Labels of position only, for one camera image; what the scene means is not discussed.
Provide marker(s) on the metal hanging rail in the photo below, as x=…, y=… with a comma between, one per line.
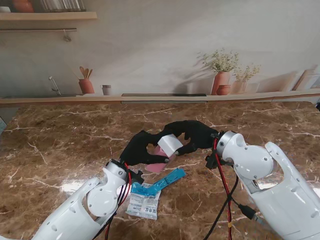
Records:
x=37, y=29

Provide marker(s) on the metal faucet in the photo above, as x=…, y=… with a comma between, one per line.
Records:
x=55, y=86

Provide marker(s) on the terracotta utensil pot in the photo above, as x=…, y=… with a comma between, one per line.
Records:
x=86, y=86

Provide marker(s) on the pink seasoning bottle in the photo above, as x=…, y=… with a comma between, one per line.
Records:
x=158, y=165

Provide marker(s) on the terracotta jar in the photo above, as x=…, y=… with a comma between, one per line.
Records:
x=23, y=5

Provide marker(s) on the pale vase with flowers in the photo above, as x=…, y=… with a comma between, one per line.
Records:
x=241, y=85

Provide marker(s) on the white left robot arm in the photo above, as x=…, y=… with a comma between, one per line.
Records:
x=82, y=207

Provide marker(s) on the wooden wall shelf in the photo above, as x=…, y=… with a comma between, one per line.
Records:
x=50, y=16

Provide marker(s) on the small round terracotta pot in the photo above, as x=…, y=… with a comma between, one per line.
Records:
x=223, y=90

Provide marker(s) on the blue white seasoning bag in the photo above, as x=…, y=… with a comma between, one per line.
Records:
x=143, y=206

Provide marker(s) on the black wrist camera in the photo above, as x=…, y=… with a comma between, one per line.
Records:
x=137, y=177
x=211, y=161

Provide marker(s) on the row of glass jars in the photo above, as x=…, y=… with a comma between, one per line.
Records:
x=62, y=5

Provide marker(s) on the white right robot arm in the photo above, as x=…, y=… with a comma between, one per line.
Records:
x=270, y=182

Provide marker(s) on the white square bottle cap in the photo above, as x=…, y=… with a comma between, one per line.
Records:
x=170, y=145

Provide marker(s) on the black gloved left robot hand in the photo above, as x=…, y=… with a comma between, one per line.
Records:
x=137, y=150

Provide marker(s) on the blue plastic bag clip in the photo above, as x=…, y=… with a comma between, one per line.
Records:
x=167, y=180

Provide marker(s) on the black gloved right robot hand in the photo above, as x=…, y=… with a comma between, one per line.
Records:
x=197, y=135

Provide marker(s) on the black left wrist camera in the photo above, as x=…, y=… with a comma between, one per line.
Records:
x=137, y=177

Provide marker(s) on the terracotta vase with flowers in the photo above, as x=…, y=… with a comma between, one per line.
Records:
x=220, y=80

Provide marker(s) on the white bowl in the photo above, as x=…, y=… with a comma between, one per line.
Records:
x=4, y=9

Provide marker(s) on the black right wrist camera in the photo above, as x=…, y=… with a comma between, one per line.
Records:
x=211, y=161

